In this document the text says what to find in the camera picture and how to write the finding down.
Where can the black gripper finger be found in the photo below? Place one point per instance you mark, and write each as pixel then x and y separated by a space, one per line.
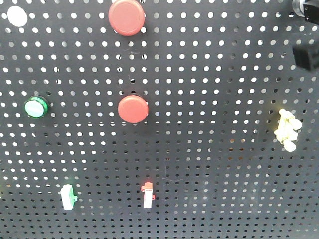
pixel 306 57

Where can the black perforated pegboard panel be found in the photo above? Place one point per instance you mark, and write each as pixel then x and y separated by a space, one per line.
pixel 214 74

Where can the lower red push button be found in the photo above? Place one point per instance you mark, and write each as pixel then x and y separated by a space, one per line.
pixel 133 109

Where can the red push button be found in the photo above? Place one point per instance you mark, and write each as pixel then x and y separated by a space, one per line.
pixel 126 17
pixel 133 109

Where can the upper red push button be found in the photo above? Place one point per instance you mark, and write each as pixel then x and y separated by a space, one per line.
pixel 126 17

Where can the green illuminated push button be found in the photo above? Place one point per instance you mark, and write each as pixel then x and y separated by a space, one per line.
pixel 36 106

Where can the upper white round button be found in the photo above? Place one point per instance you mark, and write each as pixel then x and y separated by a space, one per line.
pixel 17 16

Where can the yellow lever switch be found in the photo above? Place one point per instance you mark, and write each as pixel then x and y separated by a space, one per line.
pixel 286 133

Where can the red white toggle switch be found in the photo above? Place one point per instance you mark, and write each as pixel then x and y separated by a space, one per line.
pixel 147 189

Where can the green white toggle switch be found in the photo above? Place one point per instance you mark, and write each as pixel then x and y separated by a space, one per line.
pixel 68 197

